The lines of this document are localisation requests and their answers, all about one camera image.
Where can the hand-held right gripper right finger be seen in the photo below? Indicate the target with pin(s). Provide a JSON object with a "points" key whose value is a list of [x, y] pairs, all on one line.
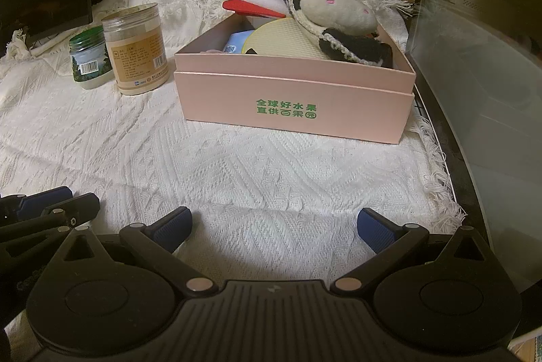
{"points": [[376, 230]]}

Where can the pink cardboard box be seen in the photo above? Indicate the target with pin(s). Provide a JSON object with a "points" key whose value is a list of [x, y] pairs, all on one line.
{"points": [[292, 103]]}

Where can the beige bunny plush toy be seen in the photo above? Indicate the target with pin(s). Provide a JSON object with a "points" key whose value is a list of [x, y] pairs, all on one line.
{"points": [[338, 8]]}

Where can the beige lid plastic jar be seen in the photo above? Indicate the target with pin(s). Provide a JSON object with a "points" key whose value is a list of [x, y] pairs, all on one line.
{"points": [[135, 53]]}

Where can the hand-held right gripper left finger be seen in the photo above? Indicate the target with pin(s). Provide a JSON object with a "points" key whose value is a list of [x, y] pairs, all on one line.
{"points": [[173, 227]]}

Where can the yellow round pad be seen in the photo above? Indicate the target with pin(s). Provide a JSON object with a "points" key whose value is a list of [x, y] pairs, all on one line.
{"points": [[283, 40]]}

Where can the white woven cloth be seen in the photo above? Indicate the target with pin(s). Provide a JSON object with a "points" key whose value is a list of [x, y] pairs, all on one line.
{"points": [[211, 175]]}

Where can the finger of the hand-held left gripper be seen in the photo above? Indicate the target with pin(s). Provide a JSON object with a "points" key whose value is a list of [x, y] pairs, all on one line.
{"points": [[46, 199], [82, 206]]}

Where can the blue packet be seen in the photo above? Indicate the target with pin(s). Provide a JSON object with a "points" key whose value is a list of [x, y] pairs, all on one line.
{"points": [[238, 43]]}

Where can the glass panel computer case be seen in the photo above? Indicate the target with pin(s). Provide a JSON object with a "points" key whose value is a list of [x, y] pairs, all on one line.
{"points": [[487, 70]]}

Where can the green lid glass jar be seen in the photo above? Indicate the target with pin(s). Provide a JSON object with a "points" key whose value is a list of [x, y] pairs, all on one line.
{"points": [[89, 61]]}

